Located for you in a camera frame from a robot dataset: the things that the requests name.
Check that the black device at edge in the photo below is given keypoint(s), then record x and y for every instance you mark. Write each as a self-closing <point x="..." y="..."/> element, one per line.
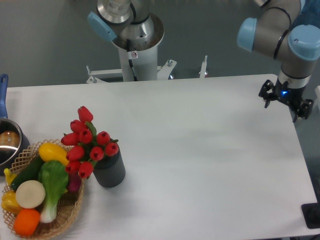
<point x="311" y="214"/>

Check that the blue handled saucepan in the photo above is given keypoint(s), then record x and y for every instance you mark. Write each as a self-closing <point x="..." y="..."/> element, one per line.
<point x="12" y="139"/>

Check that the yellow bell pepper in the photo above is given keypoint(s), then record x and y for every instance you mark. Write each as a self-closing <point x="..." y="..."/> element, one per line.
<point x="9" y="203"/>

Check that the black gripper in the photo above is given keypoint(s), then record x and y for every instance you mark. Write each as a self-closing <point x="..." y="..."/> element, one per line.
<point x="292" y="97"/>

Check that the yellow banana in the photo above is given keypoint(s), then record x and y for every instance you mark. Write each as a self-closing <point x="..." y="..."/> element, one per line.
<point x="9" y="176"/>

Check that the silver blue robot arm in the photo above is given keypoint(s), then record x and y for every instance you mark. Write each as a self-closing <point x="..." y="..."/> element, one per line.
<point x="281" y="34"/>

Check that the white round radish slice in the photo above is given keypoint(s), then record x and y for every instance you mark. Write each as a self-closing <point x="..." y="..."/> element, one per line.
<point x="30" y="194"/>

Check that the red tulip bouquet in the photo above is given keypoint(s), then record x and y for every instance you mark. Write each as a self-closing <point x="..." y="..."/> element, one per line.
<point x="88" y="147"/>

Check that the green cucumber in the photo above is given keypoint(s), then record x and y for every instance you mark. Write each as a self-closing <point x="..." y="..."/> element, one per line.
<point x="30" y="172"/>

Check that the woven wicker basket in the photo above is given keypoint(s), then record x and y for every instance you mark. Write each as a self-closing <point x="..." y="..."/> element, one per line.
<point x="68" y="206"/>

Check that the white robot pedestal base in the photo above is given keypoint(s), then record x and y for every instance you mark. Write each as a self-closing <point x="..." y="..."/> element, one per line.
<point x="136" y="33"/>

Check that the yellow squash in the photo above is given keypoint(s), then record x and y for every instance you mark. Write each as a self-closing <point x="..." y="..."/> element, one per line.
<point x="49" y="151"/>

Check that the green bok choy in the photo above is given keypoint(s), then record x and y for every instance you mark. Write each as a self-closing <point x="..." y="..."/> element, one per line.
<point x="54" y="179"/>

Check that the dark grey ribbed vase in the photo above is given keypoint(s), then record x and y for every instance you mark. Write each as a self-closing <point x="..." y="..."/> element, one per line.
<point x="110" y="171"/>

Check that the purple red radish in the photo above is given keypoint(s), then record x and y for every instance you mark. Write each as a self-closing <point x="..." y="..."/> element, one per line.
<point x="74" y="183"/>

